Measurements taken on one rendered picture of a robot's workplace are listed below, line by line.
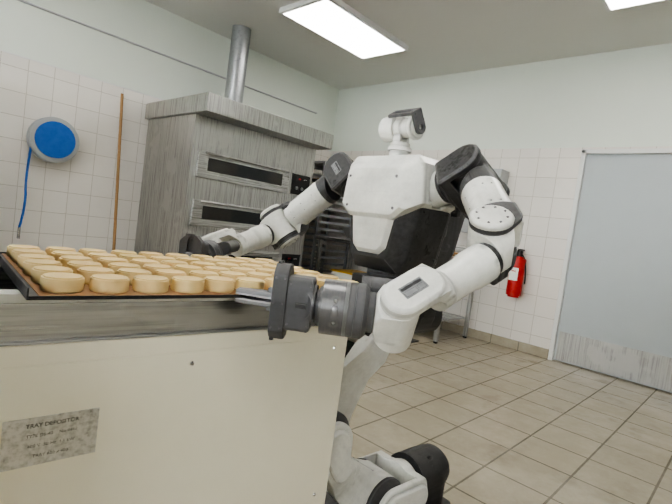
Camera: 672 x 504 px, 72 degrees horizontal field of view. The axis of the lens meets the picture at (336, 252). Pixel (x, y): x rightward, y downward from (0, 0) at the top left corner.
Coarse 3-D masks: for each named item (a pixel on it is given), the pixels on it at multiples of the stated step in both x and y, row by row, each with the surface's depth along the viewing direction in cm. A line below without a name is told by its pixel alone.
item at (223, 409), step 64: (0, 384) 56; (64, 384) 60; (128, 384) 66; (192, 384) 73; (256, 384) 81; (320, 384) 92; (0, 448) 56; (64, 448) 61; (128, 448) 67; (192, 448) 74; (256, 448) 83; (320, 448) 94
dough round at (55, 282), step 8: (56, 272) 61; (40, 280) 59; (48, 280) 58; (56, 280) 58; (64, 280) 58; (72, 280) 59; (80, 280) 60; (40, 288) 58; (48, 288) 58; (56, 288) 58; (64, 288) 58; (72, 288) 59; (80, 288) 60
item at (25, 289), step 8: (0, 256) 73; (0, 264) 73; (8, 264) 67; (8, 272) 66; (16, 272) 69; (16, 280) 60; (24, 280) 64; (24, 288) 55; (24, 296) 55; (32, 296) 54; (40, 296) 55; (48, 296) 55; (56, 296) 56; (64, 296) 56; (72, 296) 57; (80, 296) 58; (88, 296) 58; (96, 296) 59; (104, 296) 59; (112, 296) 60; (120, 296) 61; (128, 296) 61; (136, 296) 62; (144, 296) 63; (152, 296) 64; (160, 296) 64; (168, 296) 65; (176, 296) 66; (184, 296) 67; (192, 296) 68; (200, 296) 68; (208, 296) 69; (216, 296) 70; (224, 296) 71; (232, 296) 72; (240, 296) 73; (248, 296) 74
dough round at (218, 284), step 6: (210, 276) 76; (216, 276) 77; (210, 282) 73; (216, 282) 73; (222, 282) 73; (228, 282) 74; (234, 282) 75; (204, 288) 74; (210, 288) 73; (216, 288) 73; (222, 288) 73; (228, 288) 74
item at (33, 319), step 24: (0, 312) 56; (24, 312) 57; (48, 312) 59; (72, 312) 61; (96, 312) 63; (120, 312) 65; (144, 312) 67; (168, 312) 70; (192, 312) 72; (216, 312) 75; (240, 312) 78; (264, 312) 82; (0, 336) 56; (24, 336) 58; (48, 336) 59; (72, 336) 61
